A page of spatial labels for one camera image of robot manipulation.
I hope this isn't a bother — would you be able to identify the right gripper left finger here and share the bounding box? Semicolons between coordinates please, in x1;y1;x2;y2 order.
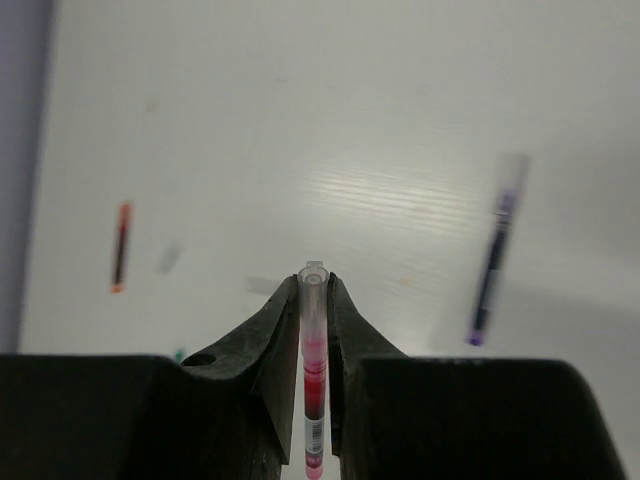
1;277;299;479

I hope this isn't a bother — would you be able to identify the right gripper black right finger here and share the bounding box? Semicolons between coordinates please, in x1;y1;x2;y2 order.
327;277;625;479

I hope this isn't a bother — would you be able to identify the red pen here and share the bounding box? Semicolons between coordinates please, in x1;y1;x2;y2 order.
302;333;327;479

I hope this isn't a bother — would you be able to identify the purple pen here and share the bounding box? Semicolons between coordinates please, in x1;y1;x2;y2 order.
468;190;517;346

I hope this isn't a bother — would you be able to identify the orange pen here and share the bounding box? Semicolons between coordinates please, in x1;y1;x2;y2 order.
111;201;133;293

